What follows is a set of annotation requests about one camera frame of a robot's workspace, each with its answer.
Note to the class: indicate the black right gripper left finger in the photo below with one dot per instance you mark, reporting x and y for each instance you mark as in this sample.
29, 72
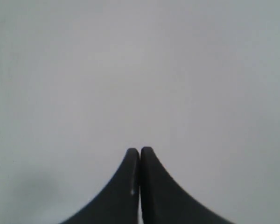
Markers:
118, 201

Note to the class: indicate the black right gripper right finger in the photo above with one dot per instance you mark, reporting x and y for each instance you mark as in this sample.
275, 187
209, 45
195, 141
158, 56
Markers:
164, 201

